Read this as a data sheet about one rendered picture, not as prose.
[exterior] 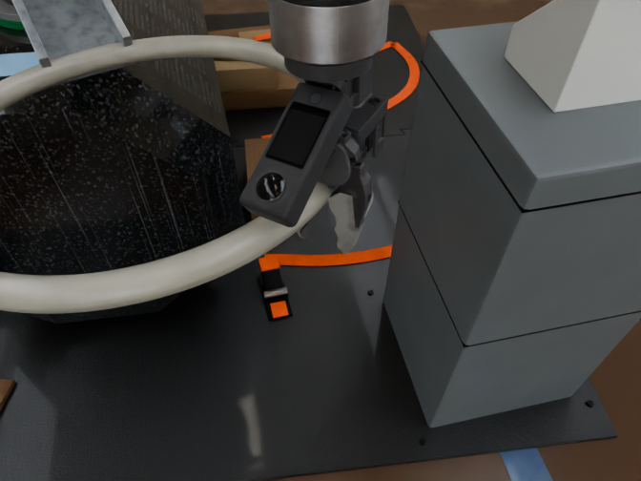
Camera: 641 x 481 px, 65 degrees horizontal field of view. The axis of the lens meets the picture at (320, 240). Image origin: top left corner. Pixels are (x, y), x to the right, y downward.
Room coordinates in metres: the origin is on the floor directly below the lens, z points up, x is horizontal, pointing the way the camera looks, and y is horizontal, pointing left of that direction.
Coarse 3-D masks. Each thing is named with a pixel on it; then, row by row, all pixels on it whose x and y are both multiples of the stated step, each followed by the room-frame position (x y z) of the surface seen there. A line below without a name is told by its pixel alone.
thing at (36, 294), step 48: (96, 48) 0.66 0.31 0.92; (144, 48) 0.67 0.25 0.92; (192, 48) 0.67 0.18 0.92; (240, 48) 0.65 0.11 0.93; (0, 96) 0.55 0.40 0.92; (240, 240) 0.27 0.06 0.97; (0, 288) 0.23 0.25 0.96; (48, 288) 0.22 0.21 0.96; (96, 288) 0.22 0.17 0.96; (144, 288) 0.23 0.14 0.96
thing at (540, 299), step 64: (448, 64) 0.76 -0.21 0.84; (448, 128) 0.71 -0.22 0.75; (512, 128) 0.58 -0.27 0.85; (576, 128) 0.58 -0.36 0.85; (640, 128) 0.58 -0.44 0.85; (448, 192) 0.66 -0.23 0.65; (512, 192) 0.51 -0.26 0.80; (576, 192) 0.49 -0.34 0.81; (640, 192) 0.51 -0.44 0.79; (448, 256) 0.60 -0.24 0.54; (512, 256) 0.48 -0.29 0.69; (576, 256) 0.50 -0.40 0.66; (640, 256) 0.53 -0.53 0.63; (448, 320) 0.54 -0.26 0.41; (512, 320) 0.49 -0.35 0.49; (576, 320) 0.52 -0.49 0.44; (448, 384) 0.48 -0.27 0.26; (512, 384) 0.51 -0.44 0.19; (576, 384) 0.55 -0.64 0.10
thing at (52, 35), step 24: (24, 0) 0.77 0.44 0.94; (48, 0) 0.78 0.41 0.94; (72, 0) 0.78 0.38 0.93; (96, 0) 0.77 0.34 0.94; (24, 24) 0.67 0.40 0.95; (48, 24) 0.73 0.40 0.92; (72, 24) 0.73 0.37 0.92; (96, 24) 0.74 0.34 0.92; (120, 24) 0.69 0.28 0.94; (48, 48) 0.68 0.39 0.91; (72, 48) 0.69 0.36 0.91; (96, 72) 0.65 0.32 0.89
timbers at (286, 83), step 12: (288, 84) 1.89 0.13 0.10; (228, 96) 1.83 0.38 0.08; (240, 96) 1.84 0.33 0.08; (252, 96) 1.84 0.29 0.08; (264, 96) 1.85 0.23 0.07; (276, 96) 1.85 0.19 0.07; (288, 96) 1.86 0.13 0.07; (228, 108) 1.83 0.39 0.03; (240, 108) 1.84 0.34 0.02; (252, 108) 1.84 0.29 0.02
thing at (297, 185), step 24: (312, 96) 0.35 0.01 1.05; (336, 96) 0.35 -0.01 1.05; (288, 120) 0.34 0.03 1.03; (312, 120) 0.33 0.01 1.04; (336, 120) 0.33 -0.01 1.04; (288, 144) 0.32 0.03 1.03; (312, 144) 0.31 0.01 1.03; (264, 168) 0.30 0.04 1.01; (288, 168) 0.30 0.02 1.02; (312, 168) 0.30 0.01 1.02; (264, 192) 0.28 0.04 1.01; (288, 192) 0.28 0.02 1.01; (264, 216) 0.28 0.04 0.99; (288, 216) 0.26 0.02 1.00
